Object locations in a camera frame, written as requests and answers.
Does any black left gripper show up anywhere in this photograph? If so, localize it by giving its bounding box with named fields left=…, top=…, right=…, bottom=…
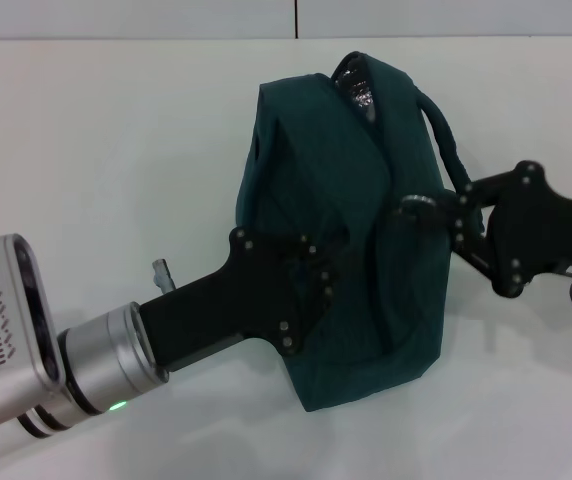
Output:
left=137, top=225, right=355, bottom=375

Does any dark teal lunch bag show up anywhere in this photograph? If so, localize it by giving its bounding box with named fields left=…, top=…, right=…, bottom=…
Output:
left=233, top=51, right=486, bottom=414

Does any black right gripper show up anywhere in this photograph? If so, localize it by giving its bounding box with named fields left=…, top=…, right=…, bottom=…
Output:
left=421, top=160, right=572, bottom=300

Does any metal zipper pull ring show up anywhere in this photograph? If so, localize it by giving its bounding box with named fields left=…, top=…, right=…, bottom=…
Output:
left=398, top=193, right=438, bottom=217

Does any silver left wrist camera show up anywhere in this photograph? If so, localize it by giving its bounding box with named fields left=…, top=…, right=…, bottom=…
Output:
left=0, top=233, right=68, bottom=430

